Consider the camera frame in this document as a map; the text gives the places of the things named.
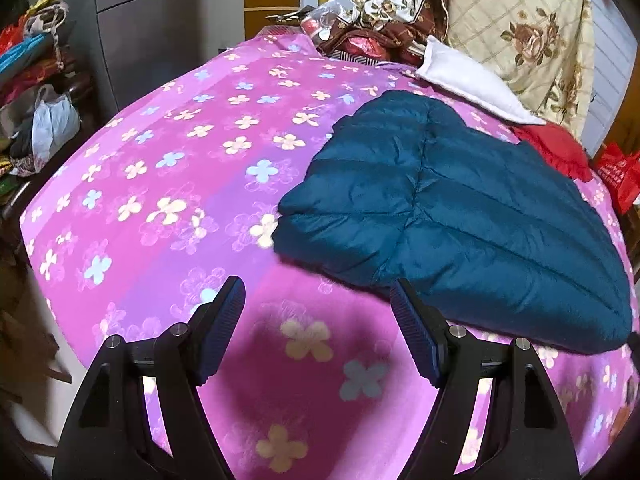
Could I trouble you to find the grey wardrobe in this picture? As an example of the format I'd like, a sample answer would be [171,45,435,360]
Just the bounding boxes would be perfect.
[65,0,247,121]

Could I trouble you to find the red cloth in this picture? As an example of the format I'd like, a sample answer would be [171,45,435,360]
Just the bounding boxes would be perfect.
[510,122,593,183]

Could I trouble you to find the clear plastic bag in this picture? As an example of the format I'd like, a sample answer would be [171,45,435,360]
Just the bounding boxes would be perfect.
[300,0,351,41]

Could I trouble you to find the cream floral quilt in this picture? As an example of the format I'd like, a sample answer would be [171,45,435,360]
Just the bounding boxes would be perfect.
[395,0,598,133]

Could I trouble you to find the teal quilted jacket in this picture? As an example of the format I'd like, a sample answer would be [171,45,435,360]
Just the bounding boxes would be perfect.
[272,89,635,356]

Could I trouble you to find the pink floral bedsheet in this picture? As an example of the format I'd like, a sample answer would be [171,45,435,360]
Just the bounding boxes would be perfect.
[20,32,640,480]

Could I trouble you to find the brown patterned quilt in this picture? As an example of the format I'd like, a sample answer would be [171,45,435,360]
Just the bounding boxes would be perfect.
[320,0,451,67]

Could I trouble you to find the shiny red packet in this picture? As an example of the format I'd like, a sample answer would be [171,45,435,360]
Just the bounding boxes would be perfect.
[340,30,387,59]

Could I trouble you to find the red shopping bag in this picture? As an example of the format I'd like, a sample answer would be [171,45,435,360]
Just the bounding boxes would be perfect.
[592,142,640,216]

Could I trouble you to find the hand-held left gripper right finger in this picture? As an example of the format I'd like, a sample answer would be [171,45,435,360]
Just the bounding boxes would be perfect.
[389,279,581,480]

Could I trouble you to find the pile of colourful clothes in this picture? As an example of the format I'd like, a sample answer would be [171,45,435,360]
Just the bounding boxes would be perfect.
[0,0,96,196]

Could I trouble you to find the white pillow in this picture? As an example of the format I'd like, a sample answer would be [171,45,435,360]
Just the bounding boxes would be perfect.
[414,36,546,126]

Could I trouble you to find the white plastic bag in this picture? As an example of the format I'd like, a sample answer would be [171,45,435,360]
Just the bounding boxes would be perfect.
[31,84,81,162]

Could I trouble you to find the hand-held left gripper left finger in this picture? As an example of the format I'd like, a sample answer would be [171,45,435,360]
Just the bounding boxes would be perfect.
[51,275,247,480]

